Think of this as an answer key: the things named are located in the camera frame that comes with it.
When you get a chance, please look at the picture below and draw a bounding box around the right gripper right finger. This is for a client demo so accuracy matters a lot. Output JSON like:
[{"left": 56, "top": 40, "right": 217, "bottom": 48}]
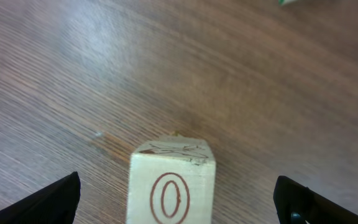
[{"left": 273, "top": 175, "right": 358, "bottom": 224}]

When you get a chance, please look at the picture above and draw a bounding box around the green-edged white block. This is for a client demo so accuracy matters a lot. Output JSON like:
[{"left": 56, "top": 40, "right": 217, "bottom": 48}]
[{"left": 279, "top": 0, "right": 297, "bottom": 6}]

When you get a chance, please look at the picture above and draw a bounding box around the teal-sided circle block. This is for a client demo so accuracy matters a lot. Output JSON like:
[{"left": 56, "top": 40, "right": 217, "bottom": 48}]
[{"left": 126, "top": 135, "right": 216, "bottom": 224}]

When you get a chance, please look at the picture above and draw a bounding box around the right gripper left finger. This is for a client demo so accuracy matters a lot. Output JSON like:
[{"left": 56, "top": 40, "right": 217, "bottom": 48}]
[{"left": 0, "top": 172, "right": 81, "bottom": 224}]

